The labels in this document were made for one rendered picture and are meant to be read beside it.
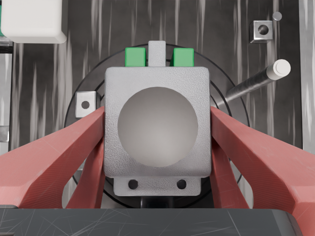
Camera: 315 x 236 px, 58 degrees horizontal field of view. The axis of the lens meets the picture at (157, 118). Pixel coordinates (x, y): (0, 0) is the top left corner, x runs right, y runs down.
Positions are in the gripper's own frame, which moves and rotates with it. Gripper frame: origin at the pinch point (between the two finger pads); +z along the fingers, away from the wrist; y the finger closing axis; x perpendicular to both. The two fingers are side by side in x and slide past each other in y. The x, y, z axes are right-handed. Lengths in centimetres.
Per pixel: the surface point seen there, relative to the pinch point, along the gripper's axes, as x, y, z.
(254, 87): 0.3, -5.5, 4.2
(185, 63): -0.6, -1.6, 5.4
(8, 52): 4.6, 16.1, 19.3
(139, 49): -1.2, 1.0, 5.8
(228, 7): -1.2, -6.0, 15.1
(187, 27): 0.1, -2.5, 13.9
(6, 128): 6.6, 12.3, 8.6
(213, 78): 2.5, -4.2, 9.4
